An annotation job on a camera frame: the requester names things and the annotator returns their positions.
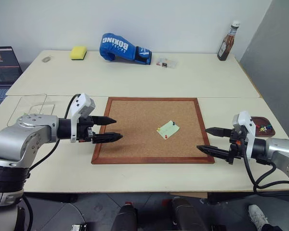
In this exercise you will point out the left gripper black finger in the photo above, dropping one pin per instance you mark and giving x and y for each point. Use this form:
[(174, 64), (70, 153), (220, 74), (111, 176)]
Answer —
[(103, 120), (108, 137)]

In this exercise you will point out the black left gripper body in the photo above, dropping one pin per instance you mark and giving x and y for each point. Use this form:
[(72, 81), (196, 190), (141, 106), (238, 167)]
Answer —
[(85, 130)]

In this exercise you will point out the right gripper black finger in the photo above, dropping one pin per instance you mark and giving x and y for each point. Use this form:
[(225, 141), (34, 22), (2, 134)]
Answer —
[(214, 151), (220, 132)]

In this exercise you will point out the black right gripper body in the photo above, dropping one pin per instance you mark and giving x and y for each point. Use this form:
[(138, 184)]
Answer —
[(236, 142)]

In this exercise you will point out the light green paper note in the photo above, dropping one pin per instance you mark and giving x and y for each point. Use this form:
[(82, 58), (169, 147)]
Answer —
[(168, 130)]

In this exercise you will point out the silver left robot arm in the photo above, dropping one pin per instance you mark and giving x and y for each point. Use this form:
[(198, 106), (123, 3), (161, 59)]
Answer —
[(21, 137)]

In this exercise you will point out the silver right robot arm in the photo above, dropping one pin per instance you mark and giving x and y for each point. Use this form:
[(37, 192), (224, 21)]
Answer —
[(279, 149)]

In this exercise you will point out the wood-framed cork board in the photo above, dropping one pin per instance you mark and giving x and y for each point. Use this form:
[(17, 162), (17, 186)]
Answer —
[(135, 134)]

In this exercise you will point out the brown tray of pushpins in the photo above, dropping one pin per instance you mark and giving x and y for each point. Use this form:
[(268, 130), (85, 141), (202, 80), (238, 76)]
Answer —
[(269, 133)]

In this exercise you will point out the clear plastic container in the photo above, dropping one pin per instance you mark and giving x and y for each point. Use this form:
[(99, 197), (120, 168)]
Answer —
[(44, 106)]

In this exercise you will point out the dark rounded shape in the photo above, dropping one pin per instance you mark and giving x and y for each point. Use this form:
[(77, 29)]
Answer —
[(124, 216), (183, 214)]

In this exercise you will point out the yellow green sponge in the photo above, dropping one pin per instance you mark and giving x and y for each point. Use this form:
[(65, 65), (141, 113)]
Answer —
[(78, 53)]

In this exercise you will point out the blue boxing glove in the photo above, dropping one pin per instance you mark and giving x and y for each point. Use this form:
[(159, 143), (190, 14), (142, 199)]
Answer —
[(120, 49)]

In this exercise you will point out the white sneaker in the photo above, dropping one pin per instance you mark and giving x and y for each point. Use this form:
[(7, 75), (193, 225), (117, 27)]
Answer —
[(256, 215)]

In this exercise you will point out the small grey round object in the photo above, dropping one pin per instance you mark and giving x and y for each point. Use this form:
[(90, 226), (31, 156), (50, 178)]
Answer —
[(46, 59)]

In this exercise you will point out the small clear plastic box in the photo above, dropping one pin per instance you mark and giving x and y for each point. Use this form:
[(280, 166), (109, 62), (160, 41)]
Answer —
[(167, 63)]

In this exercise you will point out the brown sauce bottle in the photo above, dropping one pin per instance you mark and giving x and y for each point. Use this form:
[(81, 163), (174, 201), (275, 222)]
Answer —
[(226, 45)]

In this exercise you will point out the dark trouser leg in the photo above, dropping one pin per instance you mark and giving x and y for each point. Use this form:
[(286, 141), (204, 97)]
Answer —
[(271, 228)]

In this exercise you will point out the open laptop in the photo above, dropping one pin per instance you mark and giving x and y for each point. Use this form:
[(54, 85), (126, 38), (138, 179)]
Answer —
[(2, 69)]

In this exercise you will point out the beige robot torso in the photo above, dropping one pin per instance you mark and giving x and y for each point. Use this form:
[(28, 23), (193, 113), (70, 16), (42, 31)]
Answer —
[(2, 219)]

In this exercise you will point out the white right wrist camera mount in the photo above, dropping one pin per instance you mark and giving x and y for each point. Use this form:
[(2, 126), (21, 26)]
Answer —
[(245, 120)]

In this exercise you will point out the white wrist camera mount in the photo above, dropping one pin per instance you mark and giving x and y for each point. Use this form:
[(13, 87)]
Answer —
[(83, 103), (245, 120)]

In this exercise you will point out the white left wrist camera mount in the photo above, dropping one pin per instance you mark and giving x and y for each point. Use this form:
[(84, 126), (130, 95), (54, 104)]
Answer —
[(83, 103)]

